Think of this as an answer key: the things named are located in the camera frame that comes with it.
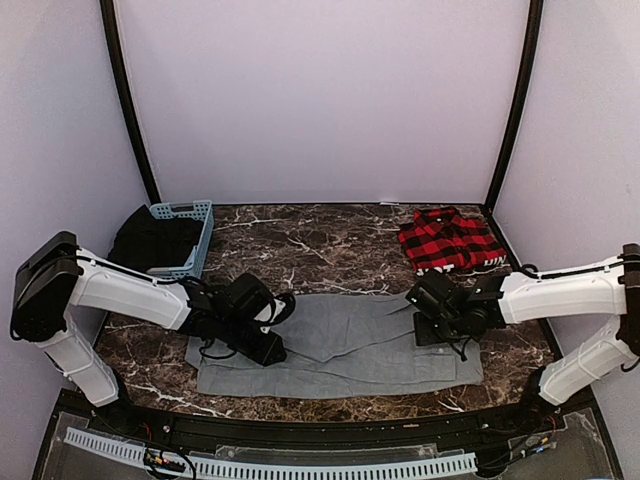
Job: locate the light blue plastic basket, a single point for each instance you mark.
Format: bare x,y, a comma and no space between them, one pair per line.
185,231

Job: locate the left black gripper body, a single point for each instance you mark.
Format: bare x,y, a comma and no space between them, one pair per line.
235,337

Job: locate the white slotted cable duct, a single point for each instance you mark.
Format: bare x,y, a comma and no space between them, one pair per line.
233,462

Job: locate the black garment in basket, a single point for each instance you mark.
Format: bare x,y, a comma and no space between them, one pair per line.
135,242

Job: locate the black corner post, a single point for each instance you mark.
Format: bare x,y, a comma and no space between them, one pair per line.
125,97
523,78

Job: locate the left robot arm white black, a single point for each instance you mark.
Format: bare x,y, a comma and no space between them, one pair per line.
62,275

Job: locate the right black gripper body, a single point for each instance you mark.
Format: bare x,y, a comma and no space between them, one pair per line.
444,331

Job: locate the black curved front rail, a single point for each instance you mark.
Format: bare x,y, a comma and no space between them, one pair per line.
484,428

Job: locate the grey long sleeve shirt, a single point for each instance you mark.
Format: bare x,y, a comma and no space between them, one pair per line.
340,346

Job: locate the black left corner post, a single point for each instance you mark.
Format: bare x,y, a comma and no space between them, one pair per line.
125,97

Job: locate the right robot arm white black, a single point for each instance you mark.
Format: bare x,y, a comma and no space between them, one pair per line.
608,287

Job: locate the black right corner post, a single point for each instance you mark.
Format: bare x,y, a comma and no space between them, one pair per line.
523,78

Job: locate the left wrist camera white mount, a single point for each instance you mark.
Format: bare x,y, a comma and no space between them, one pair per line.
256,304

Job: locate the red black plaid shirt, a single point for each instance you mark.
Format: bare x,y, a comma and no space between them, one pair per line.
445,241

